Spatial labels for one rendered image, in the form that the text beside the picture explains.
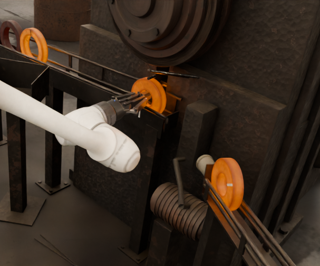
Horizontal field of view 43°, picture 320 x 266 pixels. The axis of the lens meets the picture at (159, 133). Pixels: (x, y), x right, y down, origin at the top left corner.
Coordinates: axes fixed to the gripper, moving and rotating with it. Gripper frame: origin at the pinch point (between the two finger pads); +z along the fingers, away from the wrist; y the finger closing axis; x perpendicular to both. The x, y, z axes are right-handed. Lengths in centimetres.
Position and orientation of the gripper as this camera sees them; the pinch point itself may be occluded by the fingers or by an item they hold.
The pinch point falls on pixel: (147, 94)
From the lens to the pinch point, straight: 156.1
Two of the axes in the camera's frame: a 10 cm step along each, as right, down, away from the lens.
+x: 0.9, -8.3, -5.5
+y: 7.5, 4.2, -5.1
